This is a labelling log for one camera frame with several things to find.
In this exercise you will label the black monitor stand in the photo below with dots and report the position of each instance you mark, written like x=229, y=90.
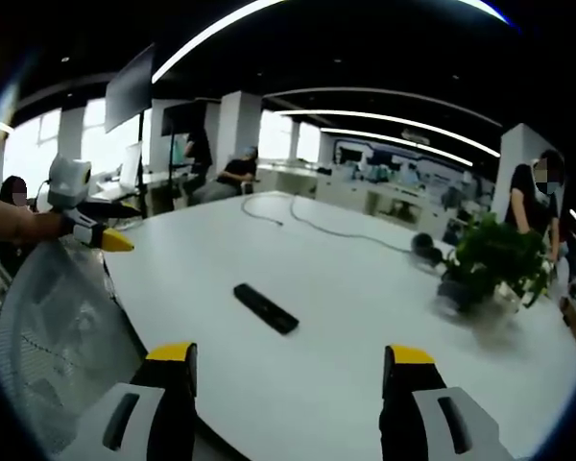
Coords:
x=142, y=165

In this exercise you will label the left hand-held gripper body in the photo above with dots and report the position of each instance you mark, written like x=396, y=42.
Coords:
x=68, y=185

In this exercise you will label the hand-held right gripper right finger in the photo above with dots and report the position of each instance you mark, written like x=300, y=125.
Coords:
x=441, y=413

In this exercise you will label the black remote control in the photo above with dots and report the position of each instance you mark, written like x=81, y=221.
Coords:
x=266, y=308

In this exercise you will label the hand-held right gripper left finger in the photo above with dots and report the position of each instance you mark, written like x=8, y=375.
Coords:
x=139, y=413

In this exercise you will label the large black monitor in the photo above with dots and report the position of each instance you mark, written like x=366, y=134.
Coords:
x=127, y=91

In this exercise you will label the black hanging screen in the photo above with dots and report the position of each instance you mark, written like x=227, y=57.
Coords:
x=180, y=120

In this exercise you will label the grey mesh office chair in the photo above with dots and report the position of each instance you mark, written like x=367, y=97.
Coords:
x=60, y=336

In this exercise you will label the white desktop monitor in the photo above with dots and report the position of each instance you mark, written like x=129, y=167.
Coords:
x=130, y=165

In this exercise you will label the black headphones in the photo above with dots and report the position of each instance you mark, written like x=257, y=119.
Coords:
x=426, y=247

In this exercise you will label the green potted plant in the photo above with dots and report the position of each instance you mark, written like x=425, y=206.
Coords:
x=496, y=261

